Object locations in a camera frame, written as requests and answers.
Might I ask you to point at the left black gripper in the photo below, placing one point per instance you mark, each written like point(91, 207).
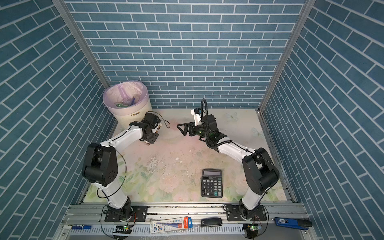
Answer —
point(154, 139)

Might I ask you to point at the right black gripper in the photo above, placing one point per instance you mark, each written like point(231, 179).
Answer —
point(191, 125)

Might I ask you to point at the green plastic bottle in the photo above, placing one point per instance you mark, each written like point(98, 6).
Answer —
point(122, 105)

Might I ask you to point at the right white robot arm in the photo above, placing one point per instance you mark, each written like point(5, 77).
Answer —
point(261, 174)

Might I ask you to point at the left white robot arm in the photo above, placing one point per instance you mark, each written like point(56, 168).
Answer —
point(100, 165)

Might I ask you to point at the white plastic trash bin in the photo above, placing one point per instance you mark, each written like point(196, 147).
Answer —
point(126, 120)

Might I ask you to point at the pink bin liner bag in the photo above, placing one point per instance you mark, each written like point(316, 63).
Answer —
point(134, 93)

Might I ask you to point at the black desk calculator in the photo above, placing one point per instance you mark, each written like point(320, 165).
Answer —
point(212, 183)

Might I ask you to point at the red white toothpaste box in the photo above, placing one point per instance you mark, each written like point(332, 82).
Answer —
point(170, 225)

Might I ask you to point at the black car key fob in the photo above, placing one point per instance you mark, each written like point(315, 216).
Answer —
point(211, 222)

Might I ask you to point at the left small circuit board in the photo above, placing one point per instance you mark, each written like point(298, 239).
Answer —
point(123, 230)

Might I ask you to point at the small circuit board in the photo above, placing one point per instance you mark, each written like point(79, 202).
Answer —
point(123, 230)
point(253, 227)

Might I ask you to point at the right small circuit board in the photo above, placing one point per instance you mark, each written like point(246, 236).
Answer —
point(253, 227)

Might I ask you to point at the blue marker pen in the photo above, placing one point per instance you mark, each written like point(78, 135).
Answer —
point(81, 227)

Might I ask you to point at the blue black utility tool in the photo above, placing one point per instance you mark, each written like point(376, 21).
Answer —
point(303, 225)

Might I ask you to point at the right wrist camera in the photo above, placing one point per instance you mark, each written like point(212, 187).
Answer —
point(197, 114)

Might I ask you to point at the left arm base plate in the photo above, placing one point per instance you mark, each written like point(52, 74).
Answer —
point(126, 214)

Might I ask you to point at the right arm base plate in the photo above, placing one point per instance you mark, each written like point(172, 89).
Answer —
point(236, 213)

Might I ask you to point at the aluminium rail frame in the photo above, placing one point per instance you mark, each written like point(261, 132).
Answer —
point(91, 214)

